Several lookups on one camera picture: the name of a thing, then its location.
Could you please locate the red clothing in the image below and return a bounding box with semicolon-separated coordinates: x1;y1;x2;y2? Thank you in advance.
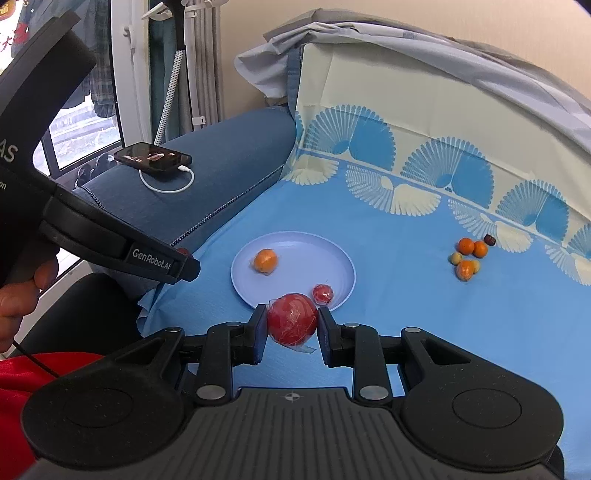
0;352;105;480

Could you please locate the blue fabric sofa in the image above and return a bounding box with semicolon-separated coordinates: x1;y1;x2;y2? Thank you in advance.
74;46;306;252

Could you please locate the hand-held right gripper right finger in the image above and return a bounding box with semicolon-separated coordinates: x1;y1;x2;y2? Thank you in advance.
318;306;490;401

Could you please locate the black chair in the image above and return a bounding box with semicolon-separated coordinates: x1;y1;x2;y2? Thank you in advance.
21;271;154;357

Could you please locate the grey blanket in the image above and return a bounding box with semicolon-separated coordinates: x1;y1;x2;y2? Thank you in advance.
234;11;591;155

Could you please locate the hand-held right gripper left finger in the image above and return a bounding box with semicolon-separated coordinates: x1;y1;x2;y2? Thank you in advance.
115;305;270;402

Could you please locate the black smartphone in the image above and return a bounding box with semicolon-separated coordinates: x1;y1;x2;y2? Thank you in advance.
113;143;193;174

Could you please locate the thin black cable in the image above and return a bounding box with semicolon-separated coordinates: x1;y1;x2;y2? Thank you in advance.
13;340;62;380

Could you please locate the person's left hand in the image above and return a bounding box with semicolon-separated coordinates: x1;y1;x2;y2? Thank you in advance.
0;257;60;354

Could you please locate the large red apple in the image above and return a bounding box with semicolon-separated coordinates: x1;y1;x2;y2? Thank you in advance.
266;292;320;348

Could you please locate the blue fan-print bed sheet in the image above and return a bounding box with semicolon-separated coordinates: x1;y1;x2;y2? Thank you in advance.
137;43;591;480

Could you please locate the black shoe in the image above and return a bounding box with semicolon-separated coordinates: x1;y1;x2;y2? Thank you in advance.
75;153;117;186

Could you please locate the black-white braided hose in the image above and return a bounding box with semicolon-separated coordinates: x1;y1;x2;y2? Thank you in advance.
154;46;186;147

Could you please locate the hanging plaid clothing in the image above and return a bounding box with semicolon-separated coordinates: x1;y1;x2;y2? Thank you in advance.
89;0;115;118

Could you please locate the white window frame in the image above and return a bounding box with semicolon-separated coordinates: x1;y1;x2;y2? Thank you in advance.
110;0;160;151

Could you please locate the wrapped orange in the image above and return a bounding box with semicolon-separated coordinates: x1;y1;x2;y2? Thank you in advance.
252;248;280;277

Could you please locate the light blue round plate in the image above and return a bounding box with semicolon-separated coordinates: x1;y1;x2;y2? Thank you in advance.
231;231;357;311

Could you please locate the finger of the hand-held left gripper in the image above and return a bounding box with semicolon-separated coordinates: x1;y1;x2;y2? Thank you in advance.
173;251;202;284

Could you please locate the white charging cable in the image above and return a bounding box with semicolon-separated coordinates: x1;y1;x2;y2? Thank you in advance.
139;165;195;194

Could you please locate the teal curtain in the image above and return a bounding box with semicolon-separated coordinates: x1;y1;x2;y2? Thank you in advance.
148;17;180;145

